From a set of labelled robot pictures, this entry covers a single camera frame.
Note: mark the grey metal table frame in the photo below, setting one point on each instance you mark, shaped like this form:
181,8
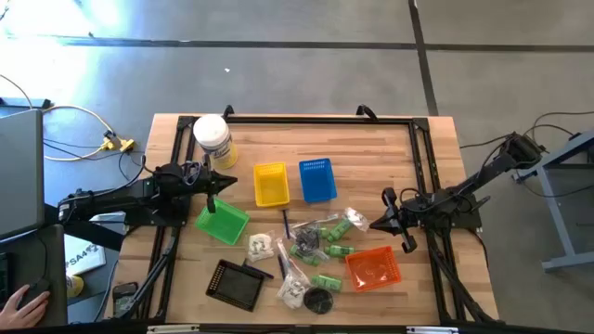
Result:
552,213

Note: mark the black side desk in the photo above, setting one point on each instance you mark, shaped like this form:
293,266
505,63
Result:
55,260

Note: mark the white flat box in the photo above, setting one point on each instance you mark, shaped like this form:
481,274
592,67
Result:
109,217

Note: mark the green plastic basket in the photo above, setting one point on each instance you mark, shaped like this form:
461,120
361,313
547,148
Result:
225,222

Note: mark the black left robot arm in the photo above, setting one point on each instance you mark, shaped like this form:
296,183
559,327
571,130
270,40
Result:
120,197

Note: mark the clear bag black small items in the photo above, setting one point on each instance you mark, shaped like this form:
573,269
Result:
306,238

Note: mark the yellow Lysol wipes canister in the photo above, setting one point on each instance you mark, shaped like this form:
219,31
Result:
211,132

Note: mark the person's hand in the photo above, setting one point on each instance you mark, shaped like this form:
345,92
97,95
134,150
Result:
23,313

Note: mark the red white wrapped toothbrush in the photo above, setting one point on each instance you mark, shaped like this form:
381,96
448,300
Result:
288,260

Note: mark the blue plastic basket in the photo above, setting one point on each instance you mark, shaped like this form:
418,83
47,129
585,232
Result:
318,181

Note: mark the black diagonal bar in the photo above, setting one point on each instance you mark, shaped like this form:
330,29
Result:
88,232

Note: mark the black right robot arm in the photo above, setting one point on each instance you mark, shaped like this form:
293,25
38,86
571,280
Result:
482,178

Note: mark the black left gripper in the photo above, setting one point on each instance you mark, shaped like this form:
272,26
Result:
199,181

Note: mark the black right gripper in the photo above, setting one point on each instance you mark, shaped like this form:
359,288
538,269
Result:
408,213

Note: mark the clear bag white contents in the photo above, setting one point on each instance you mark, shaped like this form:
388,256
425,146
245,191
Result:
356,218
260,246
292,291

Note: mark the black computer mouse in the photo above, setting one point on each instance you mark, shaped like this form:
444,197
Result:
39,285

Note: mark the blue white toothbrush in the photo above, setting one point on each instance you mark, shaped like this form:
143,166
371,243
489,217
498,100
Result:
320,220

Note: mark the black keyboard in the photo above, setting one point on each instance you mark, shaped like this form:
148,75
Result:
4,278

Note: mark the yellow plastic basket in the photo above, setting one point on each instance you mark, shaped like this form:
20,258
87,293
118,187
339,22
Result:
271,185

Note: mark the green travel shampoo bottle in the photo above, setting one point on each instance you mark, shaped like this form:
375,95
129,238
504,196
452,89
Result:
326,282
340,229
305,255
324,232
339,251

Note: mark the grey flat panel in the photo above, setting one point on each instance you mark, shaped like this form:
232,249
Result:
21,176

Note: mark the black plastic basket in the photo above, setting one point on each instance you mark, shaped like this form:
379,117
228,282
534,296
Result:
234,285

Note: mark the black device green board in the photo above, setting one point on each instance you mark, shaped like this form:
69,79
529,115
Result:
124,297

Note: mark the clear bag black round item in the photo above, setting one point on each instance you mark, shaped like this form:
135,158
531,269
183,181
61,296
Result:
318,300

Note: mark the orange plastic basket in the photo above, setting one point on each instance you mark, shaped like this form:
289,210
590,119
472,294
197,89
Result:
373,269

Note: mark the black flat floor bar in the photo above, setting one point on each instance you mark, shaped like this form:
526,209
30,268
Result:
23,103

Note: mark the black aluminium table frame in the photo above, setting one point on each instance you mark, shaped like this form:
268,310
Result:
325,119

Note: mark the crumpled clear blue bag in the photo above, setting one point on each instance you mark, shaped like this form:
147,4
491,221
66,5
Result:
322,254

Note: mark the yellow white small bottle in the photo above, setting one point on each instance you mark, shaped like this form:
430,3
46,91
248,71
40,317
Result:
75,286

